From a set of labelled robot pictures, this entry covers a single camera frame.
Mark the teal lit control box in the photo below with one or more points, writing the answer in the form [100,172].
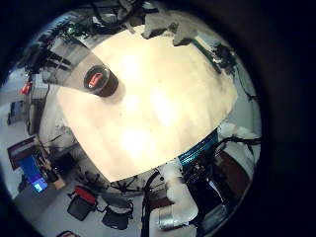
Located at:
[199,149]

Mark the red-brown base board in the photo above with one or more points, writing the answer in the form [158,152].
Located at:
[237,171]

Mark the small red object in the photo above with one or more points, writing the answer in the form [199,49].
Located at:
[26,88]

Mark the plain black office chair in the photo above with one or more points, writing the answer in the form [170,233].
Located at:
[117,214]

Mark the light wooden stand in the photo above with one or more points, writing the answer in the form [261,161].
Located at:
[59,182]

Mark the black office chair red back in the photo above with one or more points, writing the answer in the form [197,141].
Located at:
[82,202]

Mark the red-brown framed board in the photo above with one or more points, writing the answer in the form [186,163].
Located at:
[21,148]

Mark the blue computer monitor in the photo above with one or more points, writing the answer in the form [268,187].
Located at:
[34,174]

